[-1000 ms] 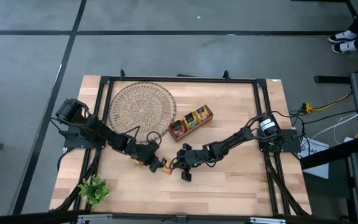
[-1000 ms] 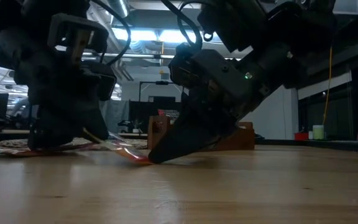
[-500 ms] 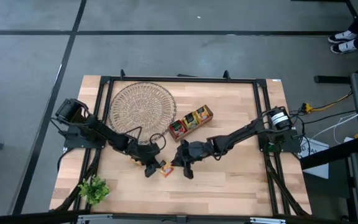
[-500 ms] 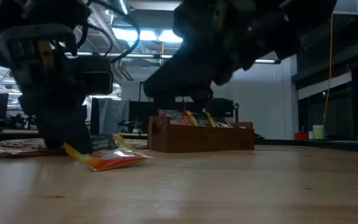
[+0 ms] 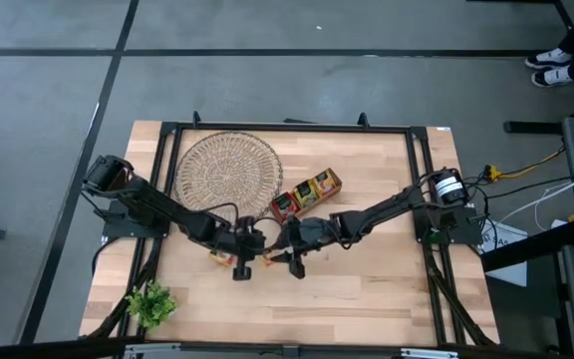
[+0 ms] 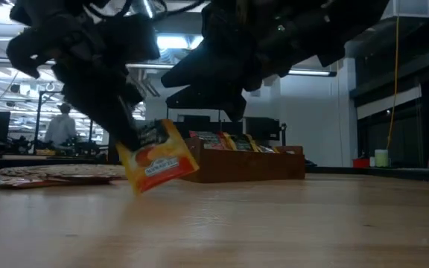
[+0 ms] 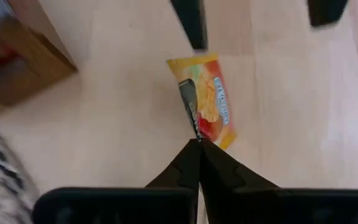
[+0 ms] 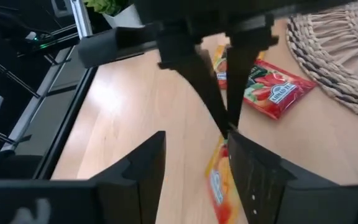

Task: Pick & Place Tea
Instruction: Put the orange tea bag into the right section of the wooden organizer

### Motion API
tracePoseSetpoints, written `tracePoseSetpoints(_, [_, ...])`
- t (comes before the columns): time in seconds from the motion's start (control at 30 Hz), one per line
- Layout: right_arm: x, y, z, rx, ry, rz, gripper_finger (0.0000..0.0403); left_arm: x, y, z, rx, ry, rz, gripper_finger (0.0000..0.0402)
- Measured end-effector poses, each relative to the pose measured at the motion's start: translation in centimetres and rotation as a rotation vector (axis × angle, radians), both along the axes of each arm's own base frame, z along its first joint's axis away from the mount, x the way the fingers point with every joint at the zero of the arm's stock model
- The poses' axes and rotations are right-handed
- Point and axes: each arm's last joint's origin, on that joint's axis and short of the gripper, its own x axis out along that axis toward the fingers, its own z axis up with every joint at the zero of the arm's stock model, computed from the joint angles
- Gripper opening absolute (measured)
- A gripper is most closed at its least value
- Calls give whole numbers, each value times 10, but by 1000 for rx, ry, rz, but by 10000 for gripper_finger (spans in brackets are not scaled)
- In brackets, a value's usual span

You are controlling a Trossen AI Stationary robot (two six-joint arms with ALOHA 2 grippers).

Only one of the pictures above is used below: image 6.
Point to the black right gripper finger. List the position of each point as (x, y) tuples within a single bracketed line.
[(207, 70), (210, 100)]

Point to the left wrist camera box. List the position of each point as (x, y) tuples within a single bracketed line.
[(136, 41)]

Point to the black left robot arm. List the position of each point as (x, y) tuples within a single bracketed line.
[(80, 26)]

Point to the bright ceiling light panel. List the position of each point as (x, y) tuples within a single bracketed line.
[(179, 41)]

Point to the green cup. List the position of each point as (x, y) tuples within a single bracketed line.
[(381, 158)]

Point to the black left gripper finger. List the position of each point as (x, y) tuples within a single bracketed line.
[(123, 126)]

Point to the background workbench with robots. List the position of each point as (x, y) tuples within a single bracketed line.
[(24, 146)]

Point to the red container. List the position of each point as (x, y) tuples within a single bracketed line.
[(361, 163)]

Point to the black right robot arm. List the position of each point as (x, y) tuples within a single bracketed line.
[(341, 22)]

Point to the white ceiling box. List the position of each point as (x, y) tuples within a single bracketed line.
[(412, 9)]

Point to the person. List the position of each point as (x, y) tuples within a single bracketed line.
[(61, 128)]

